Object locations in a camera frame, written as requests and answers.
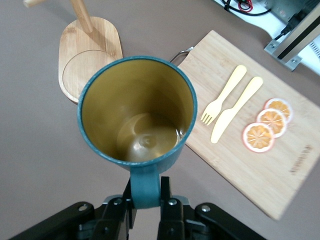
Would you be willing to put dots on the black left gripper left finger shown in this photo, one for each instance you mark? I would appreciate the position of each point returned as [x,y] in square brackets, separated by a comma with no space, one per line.
[110,220]

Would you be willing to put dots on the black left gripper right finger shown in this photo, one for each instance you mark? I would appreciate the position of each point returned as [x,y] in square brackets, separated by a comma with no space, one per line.
[175,217]

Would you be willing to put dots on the dark teal cup yellow inside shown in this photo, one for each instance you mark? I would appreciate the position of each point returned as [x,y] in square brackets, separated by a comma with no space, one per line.
[140,105]

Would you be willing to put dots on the wooden cup rack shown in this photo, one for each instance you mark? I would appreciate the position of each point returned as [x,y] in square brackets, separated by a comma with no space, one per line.
[85,57]

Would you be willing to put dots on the bamboo cutting board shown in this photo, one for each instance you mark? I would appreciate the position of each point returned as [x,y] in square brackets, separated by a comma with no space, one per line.
[250,175]

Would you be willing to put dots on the toy orange slice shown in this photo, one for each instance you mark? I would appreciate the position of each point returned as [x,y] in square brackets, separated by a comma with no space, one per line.
[258,137]
[281,106]
[273,120]

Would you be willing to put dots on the yellow plastic knife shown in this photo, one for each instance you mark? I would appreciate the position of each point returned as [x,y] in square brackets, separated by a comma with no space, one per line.
[232,112]

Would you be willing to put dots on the yellow plastic fork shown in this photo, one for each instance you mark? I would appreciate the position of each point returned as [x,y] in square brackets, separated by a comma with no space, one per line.
[225,92]

